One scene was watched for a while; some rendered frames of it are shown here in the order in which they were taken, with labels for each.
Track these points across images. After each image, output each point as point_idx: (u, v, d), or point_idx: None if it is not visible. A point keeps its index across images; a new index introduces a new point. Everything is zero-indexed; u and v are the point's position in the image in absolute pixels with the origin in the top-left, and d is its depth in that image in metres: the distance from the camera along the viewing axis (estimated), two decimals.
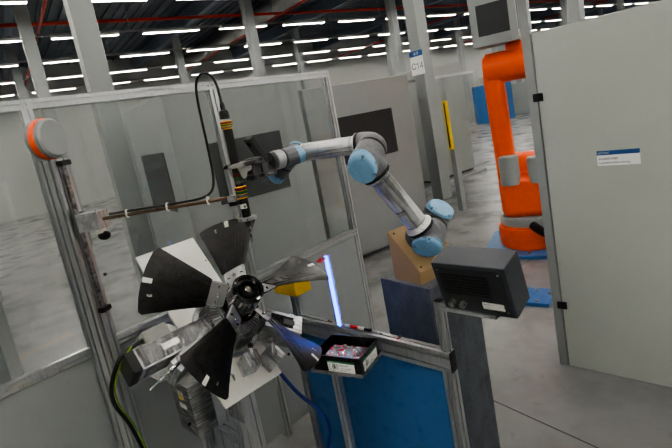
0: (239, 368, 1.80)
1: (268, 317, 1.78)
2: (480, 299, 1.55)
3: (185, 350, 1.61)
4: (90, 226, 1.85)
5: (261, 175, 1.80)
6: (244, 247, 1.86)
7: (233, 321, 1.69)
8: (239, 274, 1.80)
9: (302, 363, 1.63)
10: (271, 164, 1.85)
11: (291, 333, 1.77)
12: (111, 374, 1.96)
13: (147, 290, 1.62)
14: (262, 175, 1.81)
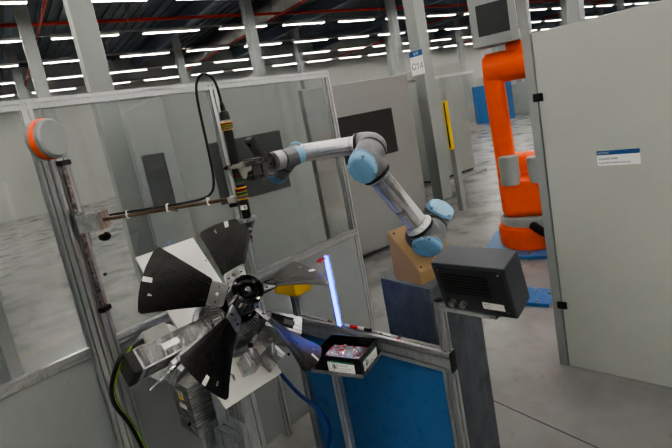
0: (239, 368, 1.80)
1: (235, 329, 1.69)
2: (480, 299, 1.55)
3: (185, 350, 1.61)
4: (90, 227, 1.85)
5: (261, 176, 1.80)
6: (292, 282, 1.85)
7: (214, 294, 1.72)
8: (264, 287, 1.81)
9: (188, 355, 1.48)
10: (271, 165, 1.85)
11: (226, 354, 1.61)
12: (111, 374, 1.96)
13: (218, 228, 1.94)
14: (262, 176, 1.81)
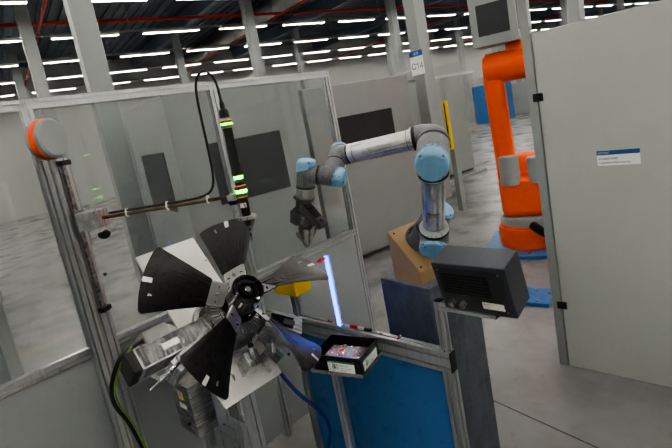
0: (239, 368, 1.80)
1: (235, 329, 1.69)
2: (480, 299, 1.55)
3: (185, 350, 1.61)
4: (89, 225, 1.85)
5: None
6: (292, 280, 1.85)
7: (214, 294, 1.72)
8: (264, 288, 1.81)
9: (188, 355, 1.48)
10: None
11: (226, 354, 1.61)
12: (111, 374, 1.96)
13: (218, 228, 1.94)
14: None
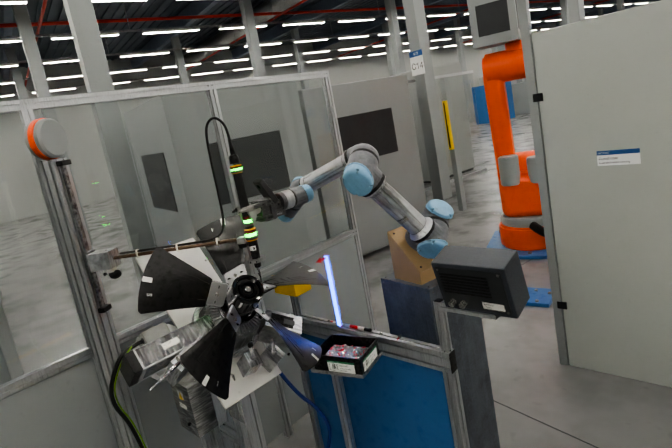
0: (239, 368, 1.80)
1: (208, 301, 1.72)
2: (480, 299, 1.55)
3: (185, 350, 1.61)
4: (101, 266, 1.87)
5: (270, 217, 1.83)
6: (281, 333, 1.68)
7: (234, 273, 1.81)
8: (261, 313, 1.74)
9: (162, 253, 1.67)
10: (280, 205, 1.88)
11: (180, 296, 1.67)
12: (111, 374, 1.96)
13: (304, 267, 2.00)
14: (271, 217, 1.83)
